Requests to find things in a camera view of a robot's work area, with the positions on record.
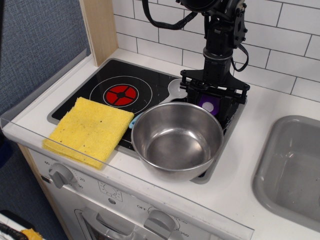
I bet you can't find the grey oven knob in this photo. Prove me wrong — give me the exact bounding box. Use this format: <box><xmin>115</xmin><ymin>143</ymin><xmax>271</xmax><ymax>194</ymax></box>
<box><xmin>143</xmin><ymin>210</ymin><xmax>176</xmax><ymax>240</ymax></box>
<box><xmin>49</xmin><ymin>163</ymin><xmax>74</xmax><ymax>189</ymax></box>

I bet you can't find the purple toy eggplant slice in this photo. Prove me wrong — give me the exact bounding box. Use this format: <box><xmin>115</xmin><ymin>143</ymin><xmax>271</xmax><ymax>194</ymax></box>
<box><xmin>198</xmin><ymin>94</ymin><xmax>221</xmax><ymax>116</ymax></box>

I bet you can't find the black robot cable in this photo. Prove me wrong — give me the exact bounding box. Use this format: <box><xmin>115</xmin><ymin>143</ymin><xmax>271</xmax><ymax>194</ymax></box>
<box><xmin>141</xmin><ymin>0</ymin><xmax>198</xmax><ymax>30</ymax></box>

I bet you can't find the grey toy sink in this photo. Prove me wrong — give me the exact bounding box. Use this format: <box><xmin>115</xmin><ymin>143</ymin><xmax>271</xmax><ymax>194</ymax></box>
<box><xmin>252</xmin><ymin>115</ymin><xmax>320</xmax><ymax>232</ymax></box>

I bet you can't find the white toy oven front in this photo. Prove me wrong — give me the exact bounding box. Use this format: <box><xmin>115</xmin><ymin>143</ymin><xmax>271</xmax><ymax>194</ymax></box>
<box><xmin>29</xmin><ymin>150</ymin><xmax>233</xmax><ymax>240</ymax></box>

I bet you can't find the light blue plastic handle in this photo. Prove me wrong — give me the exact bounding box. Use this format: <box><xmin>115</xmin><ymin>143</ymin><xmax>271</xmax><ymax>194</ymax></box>
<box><xmin>128</xmin><ymin>113</ymin><xmax>143</xmax><ymax>129</ymax></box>

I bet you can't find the yellow object bottom left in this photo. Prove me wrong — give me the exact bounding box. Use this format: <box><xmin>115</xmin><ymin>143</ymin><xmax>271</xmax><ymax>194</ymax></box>
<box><xmin>20</xmin><ymin>228</ymin><xmax>43</xmax><ymax>240</ymax></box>

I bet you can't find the yellow folded cloth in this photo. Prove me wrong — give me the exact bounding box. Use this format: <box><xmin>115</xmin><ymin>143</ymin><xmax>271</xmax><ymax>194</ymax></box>
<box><xmin>42</xmin><ymin>97</ymin><xmax>134</xmax><ymax>170</ymax></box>

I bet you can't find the grey measuring spoon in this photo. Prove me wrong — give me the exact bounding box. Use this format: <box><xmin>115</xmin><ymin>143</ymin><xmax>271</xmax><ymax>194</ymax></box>
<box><xmin>158</xmin><ymin>79</ymin><xmax>187</xmax><ymax>105</ymax></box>

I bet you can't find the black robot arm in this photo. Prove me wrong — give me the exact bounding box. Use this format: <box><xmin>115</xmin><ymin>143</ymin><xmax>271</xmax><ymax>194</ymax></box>
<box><xmin>180</xmin><ymin>0</ymin><xmax>250</xmax><ymax>123</ymax></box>

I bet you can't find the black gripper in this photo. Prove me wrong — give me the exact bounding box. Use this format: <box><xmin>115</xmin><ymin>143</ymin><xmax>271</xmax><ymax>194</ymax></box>
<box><xmin>180</xmin><ymin>54</ymin><xmax>250</xmax><ymax>125</ymax></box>

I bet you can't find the right grey oven knob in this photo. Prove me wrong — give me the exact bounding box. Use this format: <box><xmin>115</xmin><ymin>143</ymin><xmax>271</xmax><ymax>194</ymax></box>
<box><xmin>143</xmin><ymin>210</ymin><xmax>176</xmax><ymax>240</ymax></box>

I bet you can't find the stainless steel pot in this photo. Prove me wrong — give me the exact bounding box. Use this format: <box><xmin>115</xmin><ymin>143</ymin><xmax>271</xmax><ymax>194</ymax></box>
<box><xmin>130</xmin><ymin>102</ymin><xmax>224</xmax><ymax>182</ymax></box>

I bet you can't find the left grey oven knob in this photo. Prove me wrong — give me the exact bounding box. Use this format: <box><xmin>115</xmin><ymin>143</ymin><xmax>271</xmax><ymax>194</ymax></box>
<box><xmin>49</xmin><ymin>163</ymin><xmax>74</xmax><ymax>189</ymax></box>

